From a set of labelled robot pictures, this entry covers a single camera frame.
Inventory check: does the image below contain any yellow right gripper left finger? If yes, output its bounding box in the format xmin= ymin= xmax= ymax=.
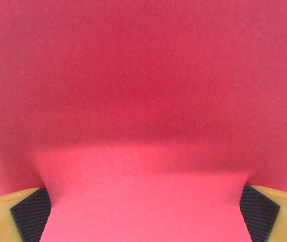
xmin=0 ymin=187 xmax=52 ymax=242

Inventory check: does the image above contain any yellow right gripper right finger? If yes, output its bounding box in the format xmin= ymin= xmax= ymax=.
xmin=239 ymin=185 xmax=287 ymax=242

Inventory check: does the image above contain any red square paper sheet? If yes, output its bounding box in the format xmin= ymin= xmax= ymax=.
xmin=0 ymin=0 xmax=287 ymax=242

